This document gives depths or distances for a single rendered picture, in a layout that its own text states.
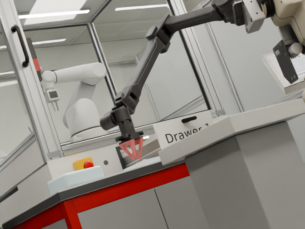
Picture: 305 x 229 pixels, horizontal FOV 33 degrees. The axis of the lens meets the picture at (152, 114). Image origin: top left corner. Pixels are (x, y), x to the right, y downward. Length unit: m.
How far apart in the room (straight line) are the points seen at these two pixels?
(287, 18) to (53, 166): 1.07
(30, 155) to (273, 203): 1.32
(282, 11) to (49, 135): 1.04
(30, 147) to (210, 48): 2.38
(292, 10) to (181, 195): 0.76
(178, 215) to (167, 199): 0.06
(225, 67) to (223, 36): 0.25
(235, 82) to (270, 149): 2.91
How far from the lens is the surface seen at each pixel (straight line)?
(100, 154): 2.24
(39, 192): 2.29
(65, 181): 1.50
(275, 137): 1.29
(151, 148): 2.08
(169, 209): 1.64
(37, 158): 2.22
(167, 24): 2.27
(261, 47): 3.97
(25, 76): 2.23
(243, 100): 4.13
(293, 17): 1.97
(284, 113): 1.28
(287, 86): 2.68
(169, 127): 2.03
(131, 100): 2.04
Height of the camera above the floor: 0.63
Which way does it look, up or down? 10 degrees up
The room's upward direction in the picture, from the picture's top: 20 degrees counter-clockwise
